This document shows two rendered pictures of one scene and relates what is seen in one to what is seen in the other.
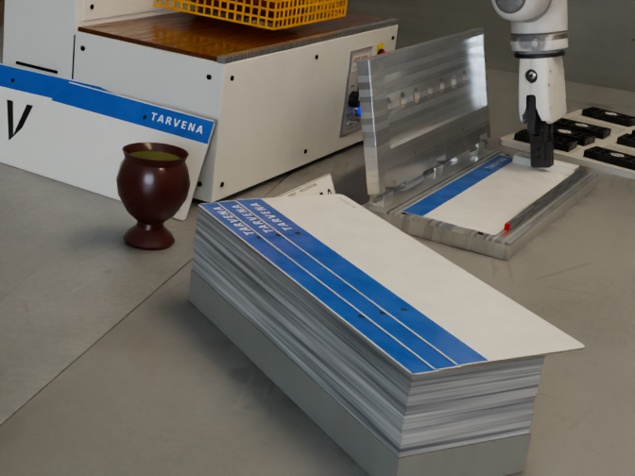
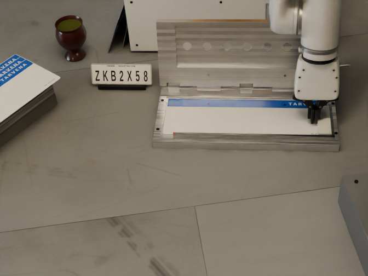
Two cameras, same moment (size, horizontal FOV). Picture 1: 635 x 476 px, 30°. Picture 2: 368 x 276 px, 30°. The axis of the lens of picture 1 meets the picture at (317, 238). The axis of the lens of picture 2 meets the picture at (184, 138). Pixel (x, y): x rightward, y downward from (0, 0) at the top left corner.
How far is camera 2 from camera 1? 1.91 m
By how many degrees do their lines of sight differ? 65
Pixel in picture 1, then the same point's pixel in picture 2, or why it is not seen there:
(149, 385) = not seen: outside the picture
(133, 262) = (50, 61)
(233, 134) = (141, 26)
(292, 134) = not seen: hidden behind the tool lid
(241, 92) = (143, 9)
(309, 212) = (26, 78)
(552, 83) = (304, 77)
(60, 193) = (109, 17)
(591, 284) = (145, 181)
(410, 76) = (220, 35)
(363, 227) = (21, 94)
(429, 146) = (229, 75)
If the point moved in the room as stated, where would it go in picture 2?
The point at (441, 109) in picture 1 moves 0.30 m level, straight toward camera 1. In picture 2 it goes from (264, 59) to (145, 84)
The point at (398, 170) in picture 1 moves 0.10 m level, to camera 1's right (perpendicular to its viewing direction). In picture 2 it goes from (184, 79) to (198, 103)
